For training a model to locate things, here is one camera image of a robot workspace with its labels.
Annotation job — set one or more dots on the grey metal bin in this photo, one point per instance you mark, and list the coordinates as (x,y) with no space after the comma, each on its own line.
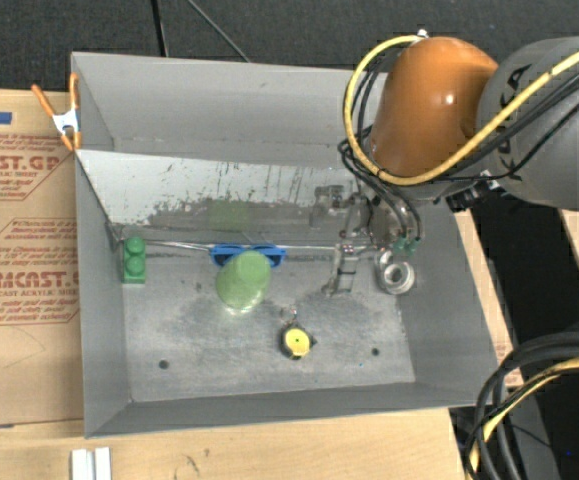
(269,358)

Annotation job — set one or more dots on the brown cardboard board red print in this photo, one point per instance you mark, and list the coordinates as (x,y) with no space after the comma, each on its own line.
(24,348)

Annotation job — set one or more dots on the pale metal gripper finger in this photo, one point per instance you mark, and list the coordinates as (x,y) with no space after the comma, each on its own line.
(349,273)
(332,275)

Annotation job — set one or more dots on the green toy brick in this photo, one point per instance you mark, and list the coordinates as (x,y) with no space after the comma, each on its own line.
(134,263)

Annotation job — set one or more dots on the yellow and black round tape measure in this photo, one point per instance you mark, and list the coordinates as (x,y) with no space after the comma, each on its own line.
(296,340)

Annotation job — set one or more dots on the green plastic cup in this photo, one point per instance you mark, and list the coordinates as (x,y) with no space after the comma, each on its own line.
(243,280)

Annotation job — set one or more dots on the blue sunglasses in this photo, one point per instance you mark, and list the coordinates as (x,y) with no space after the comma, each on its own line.
(221,254)

